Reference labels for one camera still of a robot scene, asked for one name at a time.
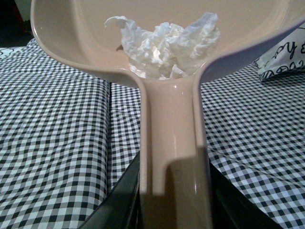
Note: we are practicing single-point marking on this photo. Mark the white tissue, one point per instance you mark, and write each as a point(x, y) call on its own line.
point(170, 51)

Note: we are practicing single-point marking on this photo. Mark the black white checkered bedsheet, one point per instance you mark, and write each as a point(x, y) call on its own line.
point(67, 137)

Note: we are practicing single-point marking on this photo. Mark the white pillow black print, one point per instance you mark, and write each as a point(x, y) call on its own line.
point(288, 55)

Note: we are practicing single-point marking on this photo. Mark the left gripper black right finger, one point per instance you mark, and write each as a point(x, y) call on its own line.
point(232, 210)

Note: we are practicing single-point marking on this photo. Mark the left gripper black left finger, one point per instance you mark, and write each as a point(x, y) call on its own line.
point(120, 209)

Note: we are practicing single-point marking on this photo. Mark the beige plastic dustpan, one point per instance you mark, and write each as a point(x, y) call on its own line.
point(174, 184)

